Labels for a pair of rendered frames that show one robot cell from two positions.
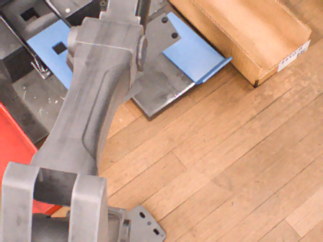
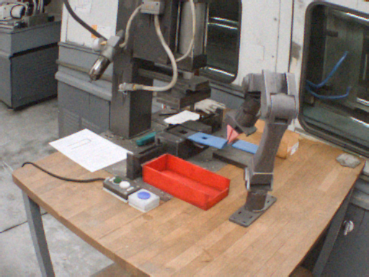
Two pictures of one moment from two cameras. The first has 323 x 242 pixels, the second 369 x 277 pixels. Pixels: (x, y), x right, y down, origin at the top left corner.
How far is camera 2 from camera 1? 0.99 m
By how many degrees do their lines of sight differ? 41
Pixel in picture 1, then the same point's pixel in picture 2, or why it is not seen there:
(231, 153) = (287, 176)
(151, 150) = not seen: hidden behind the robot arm
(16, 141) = (189, 180)
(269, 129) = (297, 169)
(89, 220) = (292, 81)
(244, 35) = not seen: hidden behind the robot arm
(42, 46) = (196, 138)
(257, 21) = not seen: hidden behind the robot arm
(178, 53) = (251, 149)
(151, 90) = (245, 159)
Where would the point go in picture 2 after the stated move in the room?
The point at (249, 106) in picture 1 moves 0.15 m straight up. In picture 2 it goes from (286, 164) to (292, 127)
